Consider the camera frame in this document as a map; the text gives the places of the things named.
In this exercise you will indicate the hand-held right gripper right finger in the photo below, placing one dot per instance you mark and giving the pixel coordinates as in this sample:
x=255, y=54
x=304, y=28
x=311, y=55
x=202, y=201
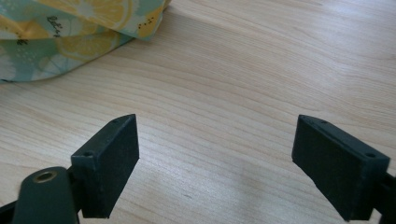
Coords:
x=337, y=169

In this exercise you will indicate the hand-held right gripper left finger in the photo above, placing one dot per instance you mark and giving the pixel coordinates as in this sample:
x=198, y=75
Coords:
x=104, y=168

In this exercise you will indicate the lemon print green cloth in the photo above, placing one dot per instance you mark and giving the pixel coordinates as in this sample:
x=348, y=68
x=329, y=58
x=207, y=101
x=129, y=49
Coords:
x=62, y=37

